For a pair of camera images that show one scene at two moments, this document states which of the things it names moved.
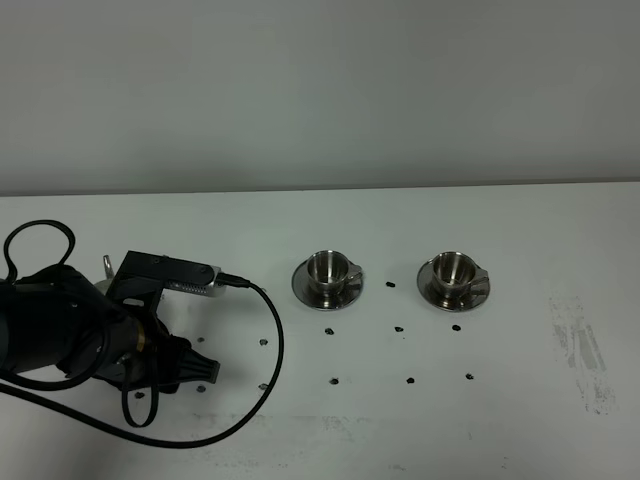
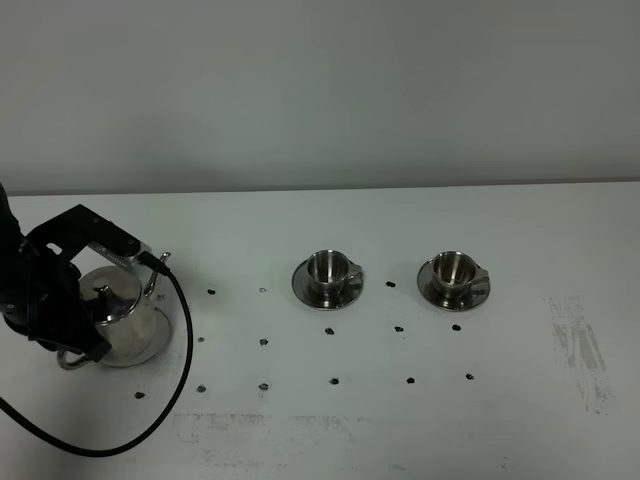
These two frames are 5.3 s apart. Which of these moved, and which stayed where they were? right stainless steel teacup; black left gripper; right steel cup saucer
Moved: black left gripper
Stayed: right steel cup saucer; right stainless steel teacup
